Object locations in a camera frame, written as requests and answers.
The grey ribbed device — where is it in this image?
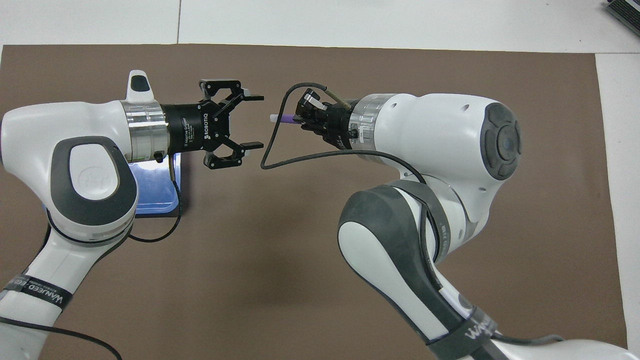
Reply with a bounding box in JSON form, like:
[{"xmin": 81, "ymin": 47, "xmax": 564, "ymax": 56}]
[{"xmin": 606, "ymin": 0, "xmax": 640, "ymax": 37}]

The blue plastic tray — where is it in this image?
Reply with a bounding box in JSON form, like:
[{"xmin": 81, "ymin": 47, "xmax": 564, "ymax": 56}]
[{"xmin": 125, "ymin": 152, "xmax": 183, "ymax": 218}]

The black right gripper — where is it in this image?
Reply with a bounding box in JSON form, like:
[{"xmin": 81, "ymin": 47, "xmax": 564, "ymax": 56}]
[{"xmin": 295, "ymin": 88, "xmax": 362, "ymax": 151}]

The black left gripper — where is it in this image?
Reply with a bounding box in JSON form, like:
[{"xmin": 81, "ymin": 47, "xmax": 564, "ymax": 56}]
[{"xmin": 161, "ymin": 78, "xmax": 265, "ymax": 171}]

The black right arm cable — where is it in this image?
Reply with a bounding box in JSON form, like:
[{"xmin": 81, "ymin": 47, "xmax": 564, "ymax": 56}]
[{"xmin": 260, "ymin": 82, "xmax": 429, "ymax": 187}]

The brown table mat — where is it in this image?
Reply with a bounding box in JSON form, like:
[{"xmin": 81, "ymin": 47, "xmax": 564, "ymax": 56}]
[{"xmin": 0, "ymin": 44, "xmax": 630, "ymax": 360}]

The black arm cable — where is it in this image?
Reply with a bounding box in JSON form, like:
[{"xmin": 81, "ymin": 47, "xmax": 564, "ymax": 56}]
[
  {"xmin": 0, "ymin": 151, "xmax": 184, "ymax": 360},
  {"xmin": 260, "ymin": 82, "xmax": 429, "ymax": 187}
]

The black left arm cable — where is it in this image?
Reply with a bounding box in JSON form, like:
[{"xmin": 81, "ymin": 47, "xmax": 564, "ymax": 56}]
[{"xmin": 0, "ymin": 151, "xmax": 184, "ymax": 360}]

